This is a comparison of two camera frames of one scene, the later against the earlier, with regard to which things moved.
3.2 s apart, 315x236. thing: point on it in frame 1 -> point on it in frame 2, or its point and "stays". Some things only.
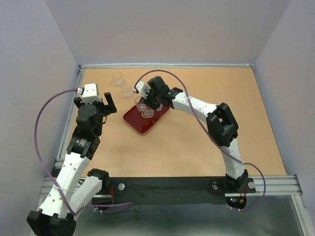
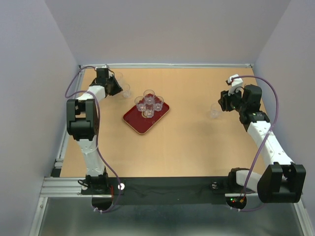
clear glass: (118, 78) stays
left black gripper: (108, 109) -> (118, 88)
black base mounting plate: (174, 191) stays
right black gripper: (146, 101) -> (224, 99)
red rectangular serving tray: (136, 119) stays
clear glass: (126, 89) stays
